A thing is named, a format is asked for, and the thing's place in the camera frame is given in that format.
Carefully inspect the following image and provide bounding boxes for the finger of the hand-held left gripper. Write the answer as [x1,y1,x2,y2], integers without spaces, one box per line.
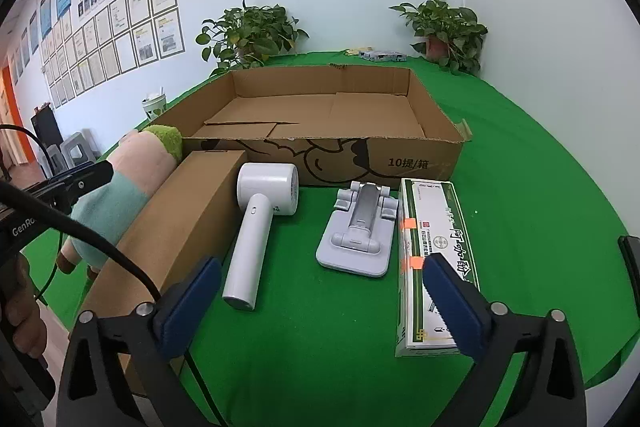
[47,161,114,208]

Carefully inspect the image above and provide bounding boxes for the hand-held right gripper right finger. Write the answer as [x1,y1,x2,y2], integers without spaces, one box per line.
[422,252,587,427]

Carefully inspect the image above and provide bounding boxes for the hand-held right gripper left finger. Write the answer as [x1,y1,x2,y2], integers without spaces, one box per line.
[56,255,223,427]

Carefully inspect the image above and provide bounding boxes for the pink and teal plush toy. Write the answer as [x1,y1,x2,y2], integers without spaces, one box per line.
[56,124,183,280]

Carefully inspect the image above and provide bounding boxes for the white hair dryer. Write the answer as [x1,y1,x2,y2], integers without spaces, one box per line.
[221,162,300,311]

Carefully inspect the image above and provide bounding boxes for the long brown cardboard box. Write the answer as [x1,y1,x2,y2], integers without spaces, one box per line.
[80,149,248,383]

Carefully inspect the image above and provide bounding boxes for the green and white medicine box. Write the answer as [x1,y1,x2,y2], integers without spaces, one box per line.
[395,178,481,358]

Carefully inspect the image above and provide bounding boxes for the grey folding phone stand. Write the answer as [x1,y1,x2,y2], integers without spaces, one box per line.
[315,181,401,278]

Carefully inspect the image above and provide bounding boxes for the large cardboard box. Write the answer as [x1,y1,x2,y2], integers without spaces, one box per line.
[145,66,473,188]

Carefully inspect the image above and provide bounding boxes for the person's left hand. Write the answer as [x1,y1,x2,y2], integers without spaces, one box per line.
[4,251,49,358]

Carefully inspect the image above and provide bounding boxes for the grey plastic stool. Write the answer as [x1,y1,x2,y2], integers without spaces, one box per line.
[75,130,99,164]
[60,139,83,171]

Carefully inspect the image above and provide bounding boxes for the black cabinet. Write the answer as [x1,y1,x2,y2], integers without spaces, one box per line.
[31,107,64,148]

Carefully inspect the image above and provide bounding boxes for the white and green cup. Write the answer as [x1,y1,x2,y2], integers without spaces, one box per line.
[141,87,167,118]

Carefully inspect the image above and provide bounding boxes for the green tablecloth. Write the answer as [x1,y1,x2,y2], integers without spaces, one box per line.
[22,51,631,427]

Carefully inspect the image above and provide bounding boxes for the dark flat object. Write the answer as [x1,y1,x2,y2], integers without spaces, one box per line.
[618,235,640,283]

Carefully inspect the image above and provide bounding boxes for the bushy potted green plant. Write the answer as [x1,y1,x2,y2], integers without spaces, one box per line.
[195,0,311,78]

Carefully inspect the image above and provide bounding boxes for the grey printed packets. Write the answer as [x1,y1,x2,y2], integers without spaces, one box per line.
[359,49,407,62]

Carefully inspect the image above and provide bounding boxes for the green plant in red pot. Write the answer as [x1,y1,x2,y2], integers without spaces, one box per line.
[389,0,488,76]

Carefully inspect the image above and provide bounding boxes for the thin black cable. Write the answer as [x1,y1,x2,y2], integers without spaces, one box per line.
[0,124,57,208]

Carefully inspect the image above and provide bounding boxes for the thick black cable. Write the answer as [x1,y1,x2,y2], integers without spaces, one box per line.
[0,181,163,303]

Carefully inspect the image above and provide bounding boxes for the wall of framed certificates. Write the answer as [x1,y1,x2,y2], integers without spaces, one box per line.
[10,0,186,108]

